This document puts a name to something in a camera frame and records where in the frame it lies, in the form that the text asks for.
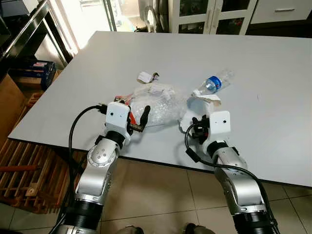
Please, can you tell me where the round metal fan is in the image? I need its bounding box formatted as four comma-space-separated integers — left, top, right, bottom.
140, 0, 170, 33

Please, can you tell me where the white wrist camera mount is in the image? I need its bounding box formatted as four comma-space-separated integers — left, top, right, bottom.
105, 101, 132, 145
207, 110, 232, 147

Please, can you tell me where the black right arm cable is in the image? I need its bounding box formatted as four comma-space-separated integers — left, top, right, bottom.
184, 119, 281, 234

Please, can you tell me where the dark blue box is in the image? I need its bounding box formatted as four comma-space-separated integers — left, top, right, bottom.
9, 58, 57, 89

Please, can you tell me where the orange wooden slat rack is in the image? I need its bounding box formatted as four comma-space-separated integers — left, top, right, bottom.
0, 92, 75, 214

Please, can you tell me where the clear bottle with blue label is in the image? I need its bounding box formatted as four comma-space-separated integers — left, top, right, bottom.
192, 69, 235, 97

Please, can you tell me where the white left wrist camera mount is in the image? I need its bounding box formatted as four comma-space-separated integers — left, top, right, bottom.
105, 101, 132, 145

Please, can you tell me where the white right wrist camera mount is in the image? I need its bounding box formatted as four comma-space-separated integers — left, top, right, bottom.
207, 110, 232, 147

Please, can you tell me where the white drawer cabinet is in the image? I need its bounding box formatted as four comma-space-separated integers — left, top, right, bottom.
251, 0, 312, 25

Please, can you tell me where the torn white brown paper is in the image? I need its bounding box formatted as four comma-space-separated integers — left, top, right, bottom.
187, 93, 222, 107

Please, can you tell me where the brown cardboard box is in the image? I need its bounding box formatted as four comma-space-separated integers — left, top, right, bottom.
0, 72, 26, 148

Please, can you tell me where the white paper sheet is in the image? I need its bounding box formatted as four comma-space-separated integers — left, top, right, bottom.
179, 108, 210, 131

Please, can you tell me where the robot left leg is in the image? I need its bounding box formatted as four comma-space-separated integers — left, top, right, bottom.
111, 225, 145, 234

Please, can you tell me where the red rod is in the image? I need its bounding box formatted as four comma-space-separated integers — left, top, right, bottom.
0, 165, 40, 172

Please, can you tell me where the clear crumpled plastic bag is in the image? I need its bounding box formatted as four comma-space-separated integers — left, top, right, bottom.
128, 83, 188, 128

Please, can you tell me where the small crumpled white paper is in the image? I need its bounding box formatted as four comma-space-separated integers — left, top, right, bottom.
137, 71, 161, 84

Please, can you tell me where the steel shelf frame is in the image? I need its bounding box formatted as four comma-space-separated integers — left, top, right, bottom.
0, 0, 75, 70

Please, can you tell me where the robot right leg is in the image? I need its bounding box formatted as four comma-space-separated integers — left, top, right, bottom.
182, 222, 216, 234

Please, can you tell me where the white glass door cabinet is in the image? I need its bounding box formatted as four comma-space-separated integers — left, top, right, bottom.
168, 0, 257, 35

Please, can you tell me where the robot leg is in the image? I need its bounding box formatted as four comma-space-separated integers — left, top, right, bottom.
111, 225, 145, 234
182, 222, 216, 234

